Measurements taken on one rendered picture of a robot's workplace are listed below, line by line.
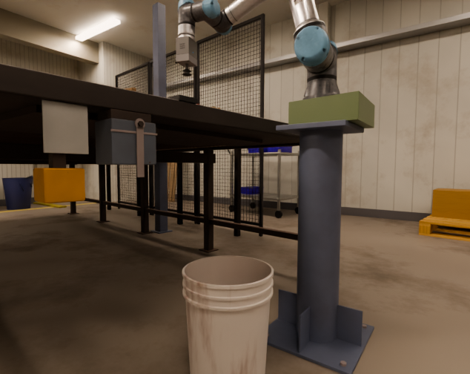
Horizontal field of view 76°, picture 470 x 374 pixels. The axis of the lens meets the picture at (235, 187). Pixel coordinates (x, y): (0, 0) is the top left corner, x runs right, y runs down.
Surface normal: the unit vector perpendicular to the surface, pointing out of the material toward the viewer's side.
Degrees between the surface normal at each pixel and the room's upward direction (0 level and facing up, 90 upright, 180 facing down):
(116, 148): 90
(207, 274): 87
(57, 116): 90
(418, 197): 90
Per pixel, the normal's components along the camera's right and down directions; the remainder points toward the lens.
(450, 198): -0.65, 0.04
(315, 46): -0.43, 0.16
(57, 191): 0.74, 0.04
